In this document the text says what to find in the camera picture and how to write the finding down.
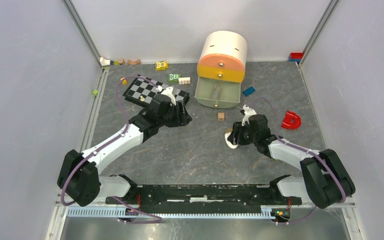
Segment small wooden block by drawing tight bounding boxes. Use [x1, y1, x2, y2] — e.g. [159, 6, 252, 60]
[117, 58, 125, 65]

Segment cream round drawer cabinet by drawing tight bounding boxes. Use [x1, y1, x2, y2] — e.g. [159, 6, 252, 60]
[199, 30, 248, 72]

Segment grey green bottom drawer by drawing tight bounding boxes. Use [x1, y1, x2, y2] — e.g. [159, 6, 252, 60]
[194, 77, 241, 109]

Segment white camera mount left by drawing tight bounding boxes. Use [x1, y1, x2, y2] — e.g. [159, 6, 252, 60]
[156, 85, 177, 106]

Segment white gold oval case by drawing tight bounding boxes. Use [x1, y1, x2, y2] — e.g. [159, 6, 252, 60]
[224, 127, 238, 149]

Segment yellow owl toy block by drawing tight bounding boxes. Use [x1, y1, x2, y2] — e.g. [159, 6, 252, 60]
[155, 61, 168, 71]

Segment white lego brick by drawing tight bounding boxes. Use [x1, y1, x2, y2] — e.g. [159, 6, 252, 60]
[178, 77, 191, 85]

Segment red blue brick stack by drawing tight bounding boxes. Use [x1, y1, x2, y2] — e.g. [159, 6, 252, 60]
[288, 52, 304, 62]

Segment orange top drawer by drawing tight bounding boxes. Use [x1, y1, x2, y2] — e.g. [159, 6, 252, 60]
[197, 53, 245, 72]

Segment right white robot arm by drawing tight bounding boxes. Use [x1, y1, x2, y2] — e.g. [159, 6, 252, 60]
[224, 114, 356, 209]

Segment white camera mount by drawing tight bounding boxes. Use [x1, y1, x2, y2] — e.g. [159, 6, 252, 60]
[240, 104, 257, 126]
[156, 85, 177, 106]

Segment wooden arch block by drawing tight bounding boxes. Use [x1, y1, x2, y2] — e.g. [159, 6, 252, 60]
[126, 59, 142, 65]

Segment black white checkerboard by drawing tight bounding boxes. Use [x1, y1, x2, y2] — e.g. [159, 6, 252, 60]
[122, 74, 191, 110]

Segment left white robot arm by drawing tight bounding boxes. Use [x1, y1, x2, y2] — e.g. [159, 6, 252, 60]
[57, 93, 192, 207]

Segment small wooden cube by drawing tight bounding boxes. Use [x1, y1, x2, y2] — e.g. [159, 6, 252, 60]
[217, 112, 226, 122]

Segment red plastic toy piece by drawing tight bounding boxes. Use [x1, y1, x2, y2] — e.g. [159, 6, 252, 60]
[281, 110, 302, 130]

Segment white corner bracket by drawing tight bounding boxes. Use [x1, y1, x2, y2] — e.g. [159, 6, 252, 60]
[99, 56, 112, 67]

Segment blue lego brick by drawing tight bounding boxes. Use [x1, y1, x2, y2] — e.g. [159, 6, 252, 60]
[242, 86, 256, 97]

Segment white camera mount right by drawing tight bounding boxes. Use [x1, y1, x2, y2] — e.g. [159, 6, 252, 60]
[240, 104, 257, 126]

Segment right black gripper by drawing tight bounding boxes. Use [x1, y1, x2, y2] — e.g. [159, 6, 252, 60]
[227, 121, 258, 146]

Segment clear plastic bottle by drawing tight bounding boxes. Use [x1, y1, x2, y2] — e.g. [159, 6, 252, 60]
[210, 85, 223, 101]

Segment green number block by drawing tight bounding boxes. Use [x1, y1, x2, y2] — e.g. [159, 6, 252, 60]
[168, 73, 182, 83]

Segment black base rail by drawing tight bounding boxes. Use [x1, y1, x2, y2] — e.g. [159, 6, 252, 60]
[120, 183, 303, 215]

